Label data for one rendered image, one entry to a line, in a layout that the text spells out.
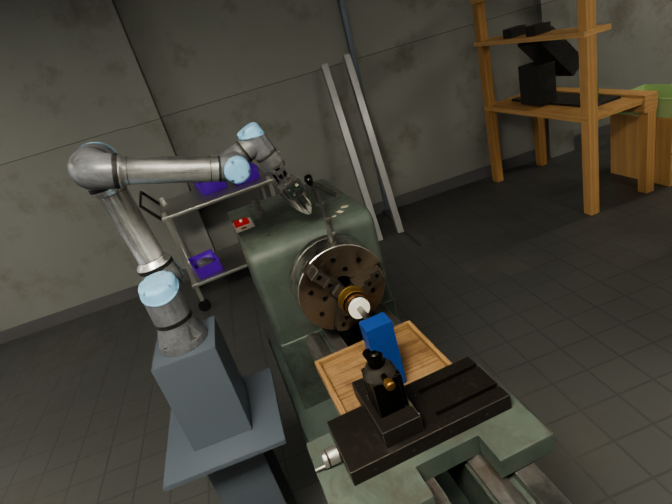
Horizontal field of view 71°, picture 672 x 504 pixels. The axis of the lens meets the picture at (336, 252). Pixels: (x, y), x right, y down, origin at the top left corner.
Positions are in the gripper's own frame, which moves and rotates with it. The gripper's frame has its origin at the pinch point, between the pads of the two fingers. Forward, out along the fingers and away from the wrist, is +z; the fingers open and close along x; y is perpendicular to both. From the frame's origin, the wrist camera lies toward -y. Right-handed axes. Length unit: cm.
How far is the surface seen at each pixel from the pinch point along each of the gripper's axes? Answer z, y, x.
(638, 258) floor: 195, -58, 161
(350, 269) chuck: 18.9, 18.5, -1.4
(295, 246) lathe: 7.0, 2.5, -11.2
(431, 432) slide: 33, 78, -13
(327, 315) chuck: 27.5, 18.5, -17.2
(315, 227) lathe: 7.2, -0.3, -1.4
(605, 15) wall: 138, -269, 383
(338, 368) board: 38, 32, -25
